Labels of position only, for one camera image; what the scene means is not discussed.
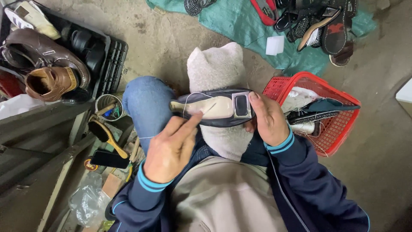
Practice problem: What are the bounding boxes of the red plastic basket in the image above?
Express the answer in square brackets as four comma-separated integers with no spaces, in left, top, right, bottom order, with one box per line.
[262,72,362,157]

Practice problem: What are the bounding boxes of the beige fluffy towel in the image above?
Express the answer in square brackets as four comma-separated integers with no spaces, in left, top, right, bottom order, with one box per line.
[187,42,255,162]

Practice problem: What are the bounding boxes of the black beaded sandal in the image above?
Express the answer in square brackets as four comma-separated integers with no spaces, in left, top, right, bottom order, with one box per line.
[184,0,217,17]

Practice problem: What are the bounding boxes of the white thread spool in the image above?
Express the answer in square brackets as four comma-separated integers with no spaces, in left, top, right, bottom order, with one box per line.
[291,121,316,134]

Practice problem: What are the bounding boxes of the person's left hand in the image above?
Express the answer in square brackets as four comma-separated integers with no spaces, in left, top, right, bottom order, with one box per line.
[143,111,204,184]

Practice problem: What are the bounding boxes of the person's right hand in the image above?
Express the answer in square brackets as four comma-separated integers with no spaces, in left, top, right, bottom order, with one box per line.
[243,92,290,147]

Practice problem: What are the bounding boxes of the tan leather boot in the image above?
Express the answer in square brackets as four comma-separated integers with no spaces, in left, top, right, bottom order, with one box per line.
[24,66,79,102]

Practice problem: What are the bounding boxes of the wooden shoe brush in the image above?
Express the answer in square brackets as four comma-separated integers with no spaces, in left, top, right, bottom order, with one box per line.
[88,119,129,159]

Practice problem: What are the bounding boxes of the dark brown leather shoe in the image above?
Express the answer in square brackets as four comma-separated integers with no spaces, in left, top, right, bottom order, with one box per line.
[1,28,91,90]

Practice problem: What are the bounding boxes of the orange brick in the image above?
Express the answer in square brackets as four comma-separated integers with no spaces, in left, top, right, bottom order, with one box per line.
[102,173,123,199]

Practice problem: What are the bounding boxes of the white sewing thread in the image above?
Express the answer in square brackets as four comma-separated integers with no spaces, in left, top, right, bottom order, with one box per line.
[138,92,214,140]

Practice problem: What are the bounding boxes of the white cream sneaker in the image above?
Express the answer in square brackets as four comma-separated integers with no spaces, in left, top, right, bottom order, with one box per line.
[4,1,62,41]

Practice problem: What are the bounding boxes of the white crumpled cloth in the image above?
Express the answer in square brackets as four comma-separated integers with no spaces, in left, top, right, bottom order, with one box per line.
[281,86,323,112]

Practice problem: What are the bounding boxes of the white board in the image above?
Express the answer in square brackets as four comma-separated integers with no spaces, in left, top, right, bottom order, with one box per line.
[395,77,412,118]

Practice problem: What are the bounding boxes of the person's beige vest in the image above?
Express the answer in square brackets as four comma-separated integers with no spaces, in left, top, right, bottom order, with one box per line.
[170,156,288,232]

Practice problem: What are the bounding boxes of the white foam block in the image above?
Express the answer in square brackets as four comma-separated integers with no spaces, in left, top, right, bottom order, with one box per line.
[265,35,286,56]

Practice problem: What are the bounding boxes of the dark shoe beige sole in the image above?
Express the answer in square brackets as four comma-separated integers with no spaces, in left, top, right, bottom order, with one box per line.
[170,88,256,128]

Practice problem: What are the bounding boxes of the clear plastic bag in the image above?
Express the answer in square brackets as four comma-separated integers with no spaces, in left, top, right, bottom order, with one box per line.
[68,172,112,228]

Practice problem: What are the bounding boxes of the black glossy leather shoe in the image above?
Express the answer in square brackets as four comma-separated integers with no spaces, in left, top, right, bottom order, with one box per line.
[68,30,106,77]

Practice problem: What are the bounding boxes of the round shoe polish tin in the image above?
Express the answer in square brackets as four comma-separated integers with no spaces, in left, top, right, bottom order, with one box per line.
[83,157,99,172]

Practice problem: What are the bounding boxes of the round metal tin can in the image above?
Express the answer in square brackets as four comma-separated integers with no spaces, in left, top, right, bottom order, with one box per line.
[95,94,125,122]

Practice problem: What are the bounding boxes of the wooden handled tool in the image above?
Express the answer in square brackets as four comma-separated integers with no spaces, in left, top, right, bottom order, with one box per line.
[96,103,117,117]

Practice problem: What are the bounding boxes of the black smartphone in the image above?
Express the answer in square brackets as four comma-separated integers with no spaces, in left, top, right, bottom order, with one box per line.
[90,149,130,169]

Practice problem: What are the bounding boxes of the person's blue jeans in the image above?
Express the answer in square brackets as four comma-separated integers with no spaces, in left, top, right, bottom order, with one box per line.
[122,76,271,168]

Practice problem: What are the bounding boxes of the green woven tarp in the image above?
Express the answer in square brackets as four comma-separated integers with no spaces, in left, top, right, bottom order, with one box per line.
[145,0,378,77]

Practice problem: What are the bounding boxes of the grey wooden bench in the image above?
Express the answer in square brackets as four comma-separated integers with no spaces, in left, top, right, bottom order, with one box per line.
[0,100,134,232]

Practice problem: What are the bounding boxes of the black ridged shoe sole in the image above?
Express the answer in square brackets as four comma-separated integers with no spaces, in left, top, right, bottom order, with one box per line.
[286,110,339,125]

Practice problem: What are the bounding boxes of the black plastic crate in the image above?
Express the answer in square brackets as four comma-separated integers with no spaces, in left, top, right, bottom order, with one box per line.
[0,0,129,101]

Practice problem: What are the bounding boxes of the heap of dark sandals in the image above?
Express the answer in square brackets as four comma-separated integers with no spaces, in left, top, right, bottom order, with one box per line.
[274,0,359,67]

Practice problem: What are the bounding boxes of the red shoe sole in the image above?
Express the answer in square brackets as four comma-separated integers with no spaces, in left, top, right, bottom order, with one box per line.
[250,0,279,26]

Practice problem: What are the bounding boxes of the red shoe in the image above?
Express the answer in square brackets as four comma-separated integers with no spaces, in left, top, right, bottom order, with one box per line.
[0,70,27,99]

